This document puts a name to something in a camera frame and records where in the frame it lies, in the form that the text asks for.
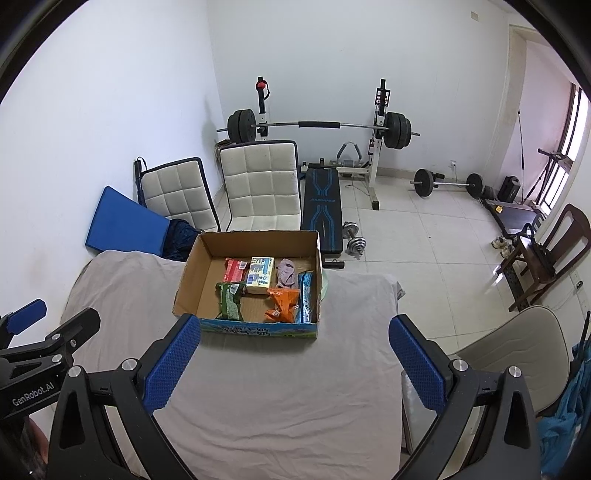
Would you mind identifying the grey curved bench handle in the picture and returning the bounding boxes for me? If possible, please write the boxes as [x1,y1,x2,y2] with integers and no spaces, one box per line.
[335,141,363,169]

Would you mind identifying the grey office chair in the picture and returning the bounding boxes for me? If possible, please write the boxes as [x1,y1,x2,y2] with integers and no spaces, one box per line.
[401,305,571,459]

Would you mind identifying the white tissue pack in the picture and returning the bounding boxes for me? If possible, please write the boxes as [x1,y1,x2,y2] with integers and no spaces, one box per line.
[244,256,277,295]

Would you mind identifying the white padded chair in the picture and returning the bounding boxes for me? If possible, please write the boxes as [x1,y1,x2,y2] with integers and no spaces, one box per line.
[138,157,222,234]
[216,140,304,232]

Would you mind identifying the black and blue weight bench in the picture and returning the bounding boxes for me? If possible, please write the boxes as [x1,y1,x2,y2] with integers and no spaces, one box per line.
[300,167,346,270]

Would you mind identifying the orange snack packet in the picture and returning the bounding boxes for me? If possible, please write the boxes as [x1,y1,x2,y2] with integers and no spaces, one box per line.
[263,288,300,324]

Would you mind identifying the cardboard box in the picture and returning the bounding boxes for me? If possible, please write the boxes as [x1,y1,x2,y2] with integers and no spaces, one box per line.
[173,230,323,342]

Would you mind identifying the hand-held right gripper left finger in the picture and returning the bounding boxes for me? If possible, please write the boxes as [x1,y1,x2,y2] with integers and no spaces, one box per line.
[47,313,202,480]

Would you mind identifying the purple soft cloth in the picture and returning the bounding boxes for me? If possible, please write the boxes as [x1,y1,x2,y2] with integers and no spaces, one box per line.
[276,258,300,291]

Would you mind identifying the short barbell with black plates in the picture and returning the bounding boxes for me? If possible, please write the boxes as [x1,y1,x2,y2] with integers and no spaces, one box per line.
[409,168,485,200]

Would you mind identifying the red snack packet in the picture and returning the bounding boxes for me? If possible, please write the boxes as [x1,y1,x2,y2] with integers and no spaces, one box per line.
[223,257,250,284]

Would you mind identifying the white barbell rack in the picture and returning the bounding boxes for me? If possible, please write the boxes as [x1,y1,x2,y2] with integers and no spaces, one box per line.
[255,76,393,211]

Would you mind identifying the green snack packet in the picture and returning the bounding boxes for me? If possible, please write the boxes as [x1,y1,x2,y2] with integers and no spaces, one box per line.
[215,281,246,321]

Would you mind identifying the dark blue cloth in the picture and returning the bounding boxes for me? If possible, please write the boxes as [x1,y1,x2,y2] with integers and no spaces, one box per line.
[163,219,202,263]

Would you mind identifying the black speaker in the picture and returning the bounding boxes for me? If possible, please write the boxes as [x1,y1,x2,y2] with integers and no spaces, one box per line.
[497,175,522,203]

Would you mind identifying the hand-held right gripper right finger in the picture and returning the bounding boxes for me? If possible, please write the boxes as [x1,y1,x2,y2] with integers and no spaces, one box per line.
[389,314,541,480]

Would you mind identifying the dark wooden chair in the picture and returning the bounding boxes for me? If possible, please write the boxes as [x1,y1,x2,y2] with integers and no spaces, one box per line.
[496,203,591,313]

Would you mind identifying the long blue snack packet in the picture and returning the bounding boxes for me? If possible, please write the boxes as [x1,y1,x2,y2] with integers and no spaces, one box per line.
[297,270,315,324]

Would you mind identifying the thin black pole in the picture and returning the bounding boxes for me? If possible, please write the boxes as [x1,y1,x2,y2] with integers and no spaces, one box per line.
[516,109,527,204]

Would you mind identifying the blue jacket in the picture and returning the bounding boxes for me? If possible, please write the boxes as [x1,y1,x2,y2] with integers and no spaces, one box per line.
[537,332,591,479]

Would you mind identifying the window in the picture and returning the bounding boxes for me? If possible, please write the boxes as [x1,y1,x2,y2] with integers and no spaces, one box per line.
[556,83,591,218]

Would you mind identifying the long barbell with black plates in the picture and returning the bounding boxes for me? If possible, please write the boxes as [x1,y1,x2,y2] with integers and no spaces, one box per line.
[215,109,421,151]

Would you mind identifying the black treadmill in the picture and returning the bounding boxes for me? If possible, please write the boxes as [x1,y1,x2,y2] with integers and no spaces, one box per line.
[482,148,574,241]

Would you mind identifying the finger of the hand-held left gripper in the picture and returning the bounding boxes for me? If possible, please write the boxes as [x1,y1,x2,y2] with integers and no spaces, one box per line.
[0,298,48,348]
[0,307,102,370]

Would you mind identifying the blue foam mat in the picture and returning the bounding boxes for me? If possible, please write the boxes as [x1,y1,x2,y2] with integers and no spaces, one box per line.
[85,185,173,258]

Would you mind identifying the black pole with strap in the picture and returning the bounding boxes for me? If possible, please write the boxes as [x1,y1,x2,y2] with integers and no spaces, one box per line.
[133,158,148,209]

